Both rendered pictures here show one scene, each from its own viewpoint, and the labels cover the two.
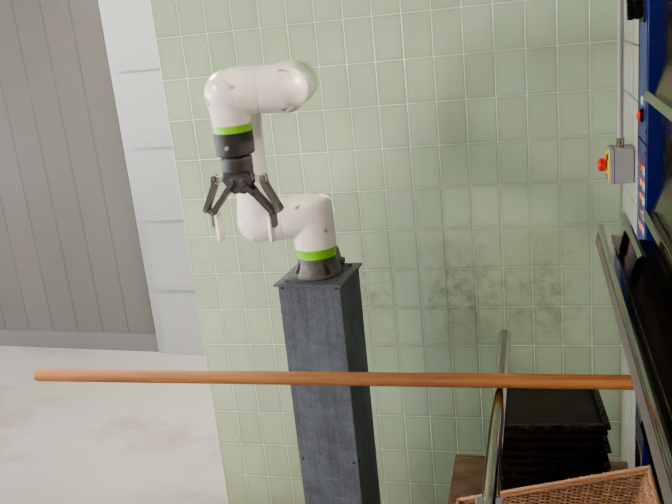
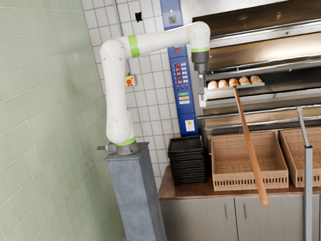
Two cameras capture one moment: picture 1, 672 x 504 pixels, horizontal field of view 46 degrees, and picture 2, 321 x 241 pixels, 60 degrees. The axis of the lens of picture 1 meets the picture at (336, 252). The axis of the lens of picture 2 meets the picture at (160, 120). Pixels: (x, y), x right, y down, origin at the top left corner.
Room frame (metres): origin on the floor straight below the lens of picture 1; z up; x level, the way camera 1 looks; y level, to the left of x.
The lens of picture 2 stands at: (2.15, 1.62, 1.87)
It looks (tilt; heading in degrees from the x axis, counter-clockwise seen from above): 18 degrees down; 268
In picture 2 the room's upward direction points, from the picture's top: 10 degrees counter-clockwise
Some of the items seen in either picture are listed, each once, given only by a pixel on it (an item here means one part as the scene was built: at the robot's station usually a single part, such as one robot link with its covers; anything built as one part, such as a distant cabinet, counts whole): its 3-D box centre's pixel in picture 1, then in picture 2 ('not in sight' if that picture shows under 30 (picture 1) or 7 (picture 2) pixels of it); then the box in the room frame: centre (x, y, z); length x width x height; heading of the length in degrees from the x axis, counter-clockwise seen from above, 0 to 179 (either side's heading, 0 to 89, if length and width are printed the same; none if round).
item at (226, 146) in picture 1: (235, 143); (199, 57); (1.85, 0.21, 1.69); 0.12 x 0.09 x 0.06; 163
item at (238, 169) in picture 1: (238, 173); (201, 71); (1.85, 0.21, 1.62); 0.08 x 0.07 x 0.09; 73
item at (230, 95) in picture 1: (232, 100); (198, 36); (1.84, 0.20, 1.79); 0.13 x 0.11 x 0.14; 88
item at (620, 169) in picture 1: (619, 163); (130, 80); (2.26, -0.86, 1.46); 0.10 x 0.07 x 0.10; 165
